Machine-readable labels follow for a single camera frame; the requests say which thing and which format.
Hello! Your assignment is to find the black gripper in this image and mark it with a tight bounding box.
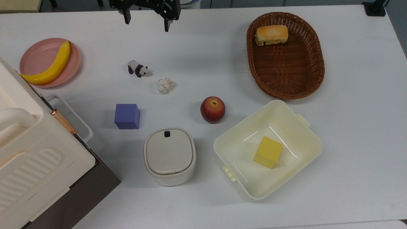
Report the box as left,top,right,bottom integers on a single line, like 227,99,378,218
109,0,182,32

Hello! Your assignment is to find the white trash can with lid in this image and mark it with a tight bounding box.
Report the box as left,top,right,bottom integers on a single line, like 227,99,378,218
143,127,197,187

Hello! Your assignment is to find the panda figurine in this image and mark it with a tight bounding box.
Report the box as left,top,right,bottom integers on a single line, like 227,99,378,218
128,60,152,78

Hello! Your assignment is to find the white crumpled paper ball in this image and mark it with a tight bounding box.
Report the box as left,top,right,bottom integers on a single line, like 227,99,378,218
156,78,174,95

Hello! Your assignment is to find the purple foam cube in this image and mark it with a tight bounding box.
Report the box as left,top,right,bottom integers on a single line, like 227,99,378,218
114,103,141,130

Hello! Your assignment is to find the yellow banana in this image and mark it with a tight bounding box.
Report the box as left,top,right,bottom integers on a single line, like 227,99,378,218
21,41,71,85

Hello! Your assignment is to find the red apple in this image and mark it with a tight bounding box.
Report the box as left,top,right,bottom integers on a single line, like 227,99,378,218
200,96,226,124

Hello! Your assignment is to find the pink plate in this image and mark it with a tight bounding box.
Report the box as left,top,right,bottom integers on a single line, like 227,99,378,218
19,38,82,88

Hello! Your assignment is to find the bread loaf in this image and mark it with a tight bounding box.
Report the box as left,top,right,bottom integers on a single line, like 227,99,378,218
254,25,289,46

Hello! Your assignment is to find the brown wicker basket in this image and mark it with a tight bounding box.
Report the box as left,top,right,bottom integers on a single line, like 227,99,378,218
246,12,325,100

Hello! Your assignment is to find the yellow foam cube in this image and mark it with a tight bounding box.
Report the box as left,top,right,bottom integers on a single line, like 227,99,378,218
253,136,284,169

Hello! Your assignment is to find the cream plastic box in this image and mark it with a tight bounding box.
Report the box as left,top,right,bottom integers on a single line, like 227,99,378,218
213,100,323,200

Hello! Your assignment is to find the black table clamp mount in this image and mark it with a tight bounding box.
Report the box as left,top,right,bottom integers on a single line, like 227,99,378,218
362,0,390,17

